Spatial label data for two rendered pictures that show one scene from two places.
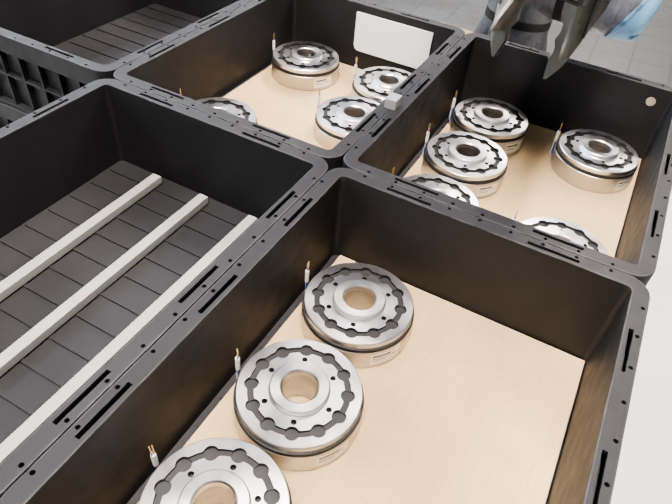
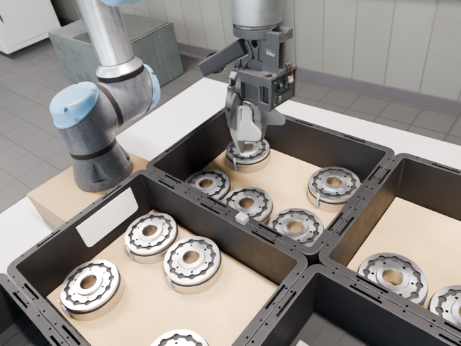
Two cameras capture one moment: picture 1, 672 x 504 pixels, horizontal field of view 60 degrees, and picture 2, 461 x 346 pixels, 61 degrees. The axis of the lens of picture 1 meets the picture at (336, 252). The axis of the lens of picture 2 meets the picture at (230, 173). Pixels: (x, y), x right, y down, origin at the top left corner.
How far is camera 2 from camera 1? 0.58 m
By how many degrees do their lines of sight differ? 49
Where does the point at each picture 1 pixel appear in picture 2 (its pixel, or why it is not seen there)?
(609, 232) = (302, 165)
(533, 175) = (252, 182)
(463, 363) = (409, 243)
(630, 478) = not seen: hidden behind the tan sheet
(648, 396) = not seen: hidden behind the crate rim
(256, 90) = (110, 336)
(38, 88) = not seen: outside the picture
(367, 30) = (90, 228)
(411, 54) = (125, 209)
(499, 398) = (428, 233)
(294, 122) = (169, 307)
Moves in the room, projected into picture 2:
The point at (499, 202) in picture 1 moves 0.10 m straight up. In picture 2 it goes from (277, 202) to (274, 165)
